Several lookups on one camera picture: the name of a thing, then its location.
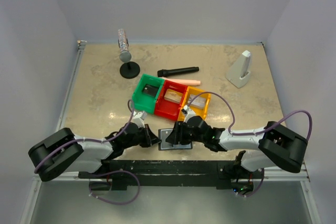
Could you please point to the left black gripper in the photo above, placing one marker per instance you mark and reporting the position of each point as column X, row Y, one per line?
column 150, row 138

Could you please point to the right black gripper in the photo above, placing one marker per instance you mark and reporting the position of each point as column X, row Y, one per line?
column 176, row 137

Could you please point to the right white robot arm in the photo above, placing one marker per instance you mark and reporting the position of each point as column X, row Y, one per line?
column 272, row 145

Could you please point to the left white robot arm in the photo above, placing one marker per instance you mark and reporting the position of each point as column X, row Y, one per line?
column 64, row 151

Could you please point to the gold card stack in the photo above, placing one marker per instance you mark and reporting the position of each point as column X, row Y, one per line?
column 173, row 96

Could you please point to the silver VIP card stack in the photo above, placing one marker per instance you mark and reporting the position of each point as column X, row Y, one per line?
column 197, row 102

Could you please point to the black card stack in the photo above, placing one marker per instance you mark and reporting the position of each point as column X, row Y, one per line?
column 150, row 90

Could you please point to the yellow plastic bin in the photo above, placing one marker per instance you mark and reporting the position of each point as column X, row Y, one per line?
column 201, row 112

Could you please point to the red plastic bin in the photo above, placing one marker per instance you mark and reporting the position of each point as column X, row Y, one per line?
column 169, row 101

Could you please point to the green plastic bin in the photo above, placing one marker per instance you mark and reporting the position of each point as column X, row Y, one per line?
column 144, row 102

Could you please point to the black microphone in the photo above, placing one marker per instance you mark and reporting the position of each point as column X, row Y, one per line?
column 175, row 72

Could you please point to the black round microphone stand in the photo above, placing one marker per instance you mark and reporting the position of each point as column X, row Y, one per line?
column 129, row 70

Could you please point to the glitter microphone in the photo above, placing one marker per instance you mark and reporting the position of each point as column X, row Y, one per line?
column 125, row 55

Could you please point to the white wedge charging dock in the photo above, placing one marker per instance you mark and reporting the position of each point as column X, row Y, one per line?
column 239, row 73

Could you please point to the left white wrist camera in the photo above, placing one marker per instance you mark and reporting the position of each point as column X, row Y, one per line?
column 138, row 118

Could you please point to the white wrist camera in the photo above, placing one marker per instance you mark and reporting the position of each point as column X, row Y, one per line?
column 138, row 118
column 188, row 113

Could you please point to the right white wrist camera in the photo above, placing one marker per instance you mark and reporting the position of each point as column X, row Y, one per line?
column 188, row 113

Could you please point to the aluminium frame rail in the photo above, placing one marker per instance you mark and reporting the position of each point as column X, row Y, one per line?
column 36, row 181

